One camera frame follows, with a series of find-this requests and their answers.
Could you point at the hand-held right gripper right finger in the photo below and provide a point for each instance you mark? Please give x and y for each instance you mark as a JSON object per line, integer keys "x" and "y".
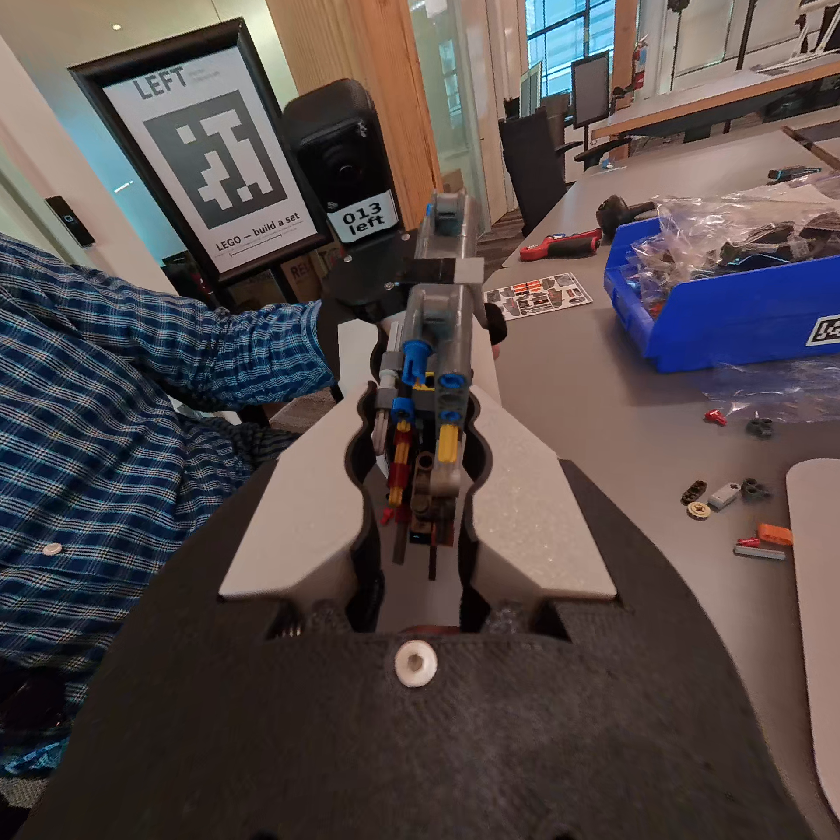
{"x": 538, "y": 525}

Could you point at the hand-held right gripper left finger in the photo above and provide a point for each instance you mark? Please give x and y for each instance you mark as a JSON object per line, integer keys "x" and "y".
{"x": 302, "y": 525}

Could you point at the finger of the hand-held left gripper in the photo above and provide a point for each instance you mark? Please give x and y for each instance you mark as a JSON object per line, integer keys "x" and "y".
{"x": 489, "y": 374}
{"x": 358, "y": 354}

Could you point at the lego car chassis model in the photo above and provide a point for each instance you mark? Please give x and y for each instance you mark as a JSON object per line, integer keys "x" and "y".
{"x": 433, "y": 328}

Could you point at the person's left forearm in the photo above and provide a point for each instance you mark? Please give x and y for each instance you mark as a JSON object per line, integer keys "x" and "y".
{"x": 262, "y": 348}

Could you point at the short black lego beam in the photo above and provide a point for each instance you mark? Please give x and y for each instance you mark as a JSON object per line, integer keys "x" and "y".
{"x": 694, "y": 491}

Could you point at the tan lego gear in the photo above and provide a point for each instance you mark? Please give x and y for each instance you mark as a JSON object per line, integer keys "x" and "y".
{"x": 699, "y": 510}

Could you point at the pale grey lego piece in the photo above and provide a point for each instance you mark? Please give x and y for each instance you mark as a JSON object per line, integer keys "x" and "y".
{"x": 724, "y": 495}

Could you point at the small red lego piece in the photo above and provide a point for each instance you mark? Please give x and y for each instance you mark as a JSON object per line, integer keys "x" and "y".
{"x": 715, "y": 417}

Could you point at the dark grey lego connector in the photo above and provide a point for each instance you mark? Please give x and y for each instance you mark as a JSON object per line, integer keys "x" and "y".
{"x": 760, "y": 426}
{"x": 756, "y": 489}

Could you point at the grey lego axle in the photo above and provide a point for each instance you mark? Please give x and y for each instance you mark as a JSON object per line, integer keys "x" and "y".
{"x": 759, "y": 552}

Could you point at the orange lego beam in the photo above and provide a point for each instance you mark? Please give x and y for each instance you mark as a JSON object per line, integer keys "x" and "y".
{"x": 774, "y": 533}

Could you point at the clear bag of lego parts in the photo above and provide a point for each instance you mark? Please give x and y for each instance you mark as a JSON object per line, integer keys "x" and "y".
{"x": 735, "y": 243}

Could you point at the cardboard box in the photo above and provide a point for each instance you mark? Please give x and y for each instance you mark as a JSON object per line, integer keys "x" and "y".
{"x": 298, "y": 279}

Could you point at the sticker sheet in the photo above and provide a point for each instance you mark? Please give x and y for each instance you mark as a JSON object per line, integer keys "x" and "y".
{"x": 538, "y": 296}

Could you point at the red and black tool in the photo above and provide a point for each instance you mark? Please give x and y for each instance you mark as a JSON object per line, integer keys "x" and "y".
{"x": 558, "y": 246}

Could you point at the black office chair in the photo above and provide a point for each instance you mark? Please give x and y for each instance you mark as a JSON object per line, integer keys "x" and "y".
{"x": 531, "y": 164}

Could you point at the black handheld device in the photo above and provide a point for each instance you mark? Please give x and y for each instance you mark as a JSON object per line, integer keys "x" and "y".
{"x": 617, "y": 213}

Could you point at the person's blue plaid shirt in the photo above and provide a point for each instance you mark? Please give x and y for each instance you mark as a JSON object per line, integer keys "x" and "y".
{"x": 85, "y": 459}

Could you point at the blue plastic bin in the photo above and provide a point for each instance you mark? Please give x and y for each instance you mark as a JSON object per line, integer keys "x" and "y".
{"x": 735, "y": 315}

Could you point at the clear plastic bag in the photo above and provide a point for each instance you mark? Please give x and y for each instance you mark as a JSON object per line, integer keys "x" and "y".
{"x": 774, "y": 394}

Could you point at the white curved board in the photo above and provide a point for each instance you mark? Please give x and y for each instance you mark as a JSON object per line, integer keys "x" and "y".
{"x": 820, "y": 590}

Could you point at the computer monitor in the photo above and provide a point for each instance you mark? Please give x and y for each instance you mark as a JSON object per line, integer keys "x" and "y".
{"x": 590, "y": 88}

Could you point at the red fire extinguisher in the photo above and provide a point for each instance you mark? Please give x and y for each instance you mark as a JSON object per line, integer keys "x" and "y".
{"x": 640, "y": 65}

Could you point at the black and blue tool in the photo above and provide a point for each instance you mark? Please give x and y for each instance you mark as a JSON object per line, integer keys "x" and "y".
{"x": 791, "y": 174}

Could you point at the wooden top desk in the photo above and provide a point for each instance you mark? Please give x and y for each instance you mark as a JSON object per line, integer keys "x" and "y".
{"x": 722, "y": 95}

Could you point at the black wall card reader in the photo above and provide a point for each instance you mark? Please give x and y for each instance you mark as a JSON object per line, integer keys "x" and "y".
{"x": 71, "y": 222}

